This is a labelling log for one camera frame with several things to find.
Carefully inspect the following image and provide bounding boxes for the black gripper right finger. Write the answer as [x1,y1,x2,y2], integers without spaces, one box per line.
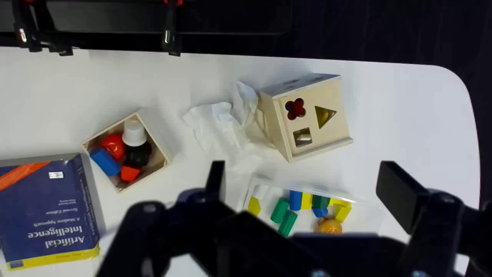
[375,160,430,236]

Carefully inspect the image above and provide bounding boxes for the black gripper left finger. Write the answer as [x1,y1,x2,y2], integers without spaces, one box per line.
[202,159,227,205]

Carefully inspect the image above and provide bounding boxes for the clear plastic lunch box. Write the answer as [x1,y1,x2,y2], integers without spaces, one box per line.
[239,171,358,240]

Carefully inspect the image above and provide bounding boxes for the small open wooden box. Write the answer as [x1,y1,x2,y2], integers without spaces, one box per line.
[79,111,170,194]

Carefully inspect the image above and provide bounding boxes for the yellow wooden block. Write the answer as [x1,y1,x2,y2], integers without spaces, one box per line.
[299,192,313,212]
[329,199,353,223]
[246,197,262,217]

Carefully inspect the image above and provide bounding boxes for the green wooden cylinder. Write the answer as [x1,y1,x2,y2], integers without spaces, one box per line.
[269,199,292,225]
[276,211,299,239]

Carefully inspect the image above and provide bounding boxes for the orange wooden ball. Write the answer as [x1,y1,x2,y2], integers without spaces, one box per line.
[313,216,344,237]

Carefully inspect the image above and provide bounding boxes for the small green wooden block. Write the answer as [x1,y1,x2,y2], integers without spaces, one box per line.
[310,194,330,211]

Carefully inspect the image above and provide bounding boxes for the blue wooden block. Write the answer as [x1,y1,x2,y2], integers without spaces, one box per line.
[89,148,123,179]
[287,189,302,212]

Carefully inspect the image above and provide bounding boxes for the orange-red wooden block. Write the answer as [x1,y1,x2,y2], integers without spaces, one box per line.
[118,165,143,185]

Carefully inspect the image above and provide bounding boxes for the white wooden cylinder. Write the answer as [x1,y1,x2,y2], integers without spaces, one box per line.
[119,119,149,148]

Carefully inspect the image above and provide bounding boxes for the red wooden ball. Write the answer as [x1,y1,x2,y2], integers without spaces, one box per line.
[99,132,127,163]

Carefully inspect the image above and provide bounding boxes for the wooden shape sorter cube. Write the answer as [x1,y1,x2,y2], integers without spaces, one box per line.
[253,72,355,163]

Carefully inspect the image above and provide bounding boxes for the blue yellow textbook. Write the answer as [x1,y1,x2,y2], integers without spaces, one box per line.
[0,152,107,271]

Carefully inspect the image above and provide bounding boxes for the black clamp orange handles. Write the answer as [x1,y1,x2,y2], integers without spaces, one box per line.
[161,0,186,57]
[10,0,75,57]

